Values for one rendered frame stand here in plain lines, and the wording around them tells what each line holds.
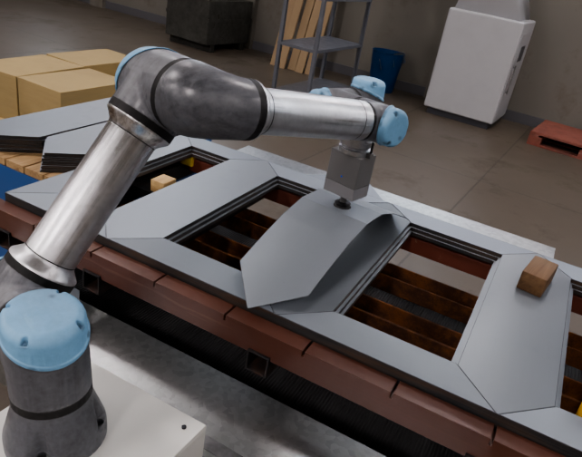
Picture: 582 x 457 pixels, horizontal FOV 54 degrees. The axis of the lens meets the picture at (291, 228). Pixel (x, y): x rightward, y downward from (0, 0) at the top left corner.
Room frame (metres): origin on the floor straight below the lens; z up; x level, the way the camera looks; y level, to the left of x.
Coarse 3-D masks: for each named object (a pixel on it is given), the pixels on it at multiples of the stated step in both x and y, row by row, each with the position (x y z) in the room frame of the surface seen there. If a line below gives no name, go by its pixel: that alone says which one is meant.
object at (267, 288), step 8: (240, 264) 1.05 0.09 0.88; (248, 272) 1.03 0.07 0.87; (256, 272) 1.03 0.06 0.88; (264, 272) 1.03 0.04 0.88; (248, 280) 1.01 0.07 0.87; (256, 280) 1.01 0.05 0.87; (264, 280) 1.01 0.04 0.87; (272, 280) 1.01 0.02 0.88; (248, 288) 0.99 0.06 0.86; (256, 288) 0.99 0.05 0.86; (264, 288) 0.99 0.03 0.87; (272, 288) 0.99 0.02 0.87; (280, 288) 0.99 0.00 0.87; (288, 288) 0.99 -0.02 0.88; (256, 296) 0.97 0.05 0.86; (264, 296) 0.97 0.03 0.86; (272, 296) 0.97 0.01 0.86; (280, 296) 0.97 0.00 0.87; (288, 296) 0.97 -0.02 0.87; (296, 296) 0.97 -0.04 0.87; (304, 296) 0.97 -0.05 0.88
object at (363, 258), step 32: (160, 160) 1.65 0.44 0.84; (224, 160) 1.75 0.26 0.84; (256, 192) 1.54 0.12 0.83; (192, 224) 1.26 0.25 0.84; (384, 224) 1.46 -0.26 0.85; (128, 256) 1.09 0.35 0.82; (352, 256) 1.24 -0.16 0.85; (384, 256) 1.29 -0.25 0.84; (480, 256) 1.41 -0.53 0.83; (320, 288) 1.06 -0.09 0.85; (352, 288) 1.08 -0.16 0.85; (576, 288) 1.31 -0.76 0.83; (288, 320) 0.92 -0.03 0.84; (352, 352) 0.87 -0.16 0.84; (416, 384) 0.82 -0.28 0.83; (480, 416) 0.77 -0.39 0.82
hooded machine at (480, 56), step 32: (480, 0) 6.48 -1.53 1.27; (512, 0) 6.34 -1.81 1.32; (448, 32) 6.54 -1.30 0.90; (480, 32) 6.39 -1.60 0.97; (512, 32) 6.25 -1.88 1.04; (448, 64) 6.50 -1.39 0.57; (480, 64) 6.35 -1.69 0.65; (512, 64) 6.25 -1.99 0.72; (448, 96) 6.46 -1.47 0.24; (480, 96) 6.30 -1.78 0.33
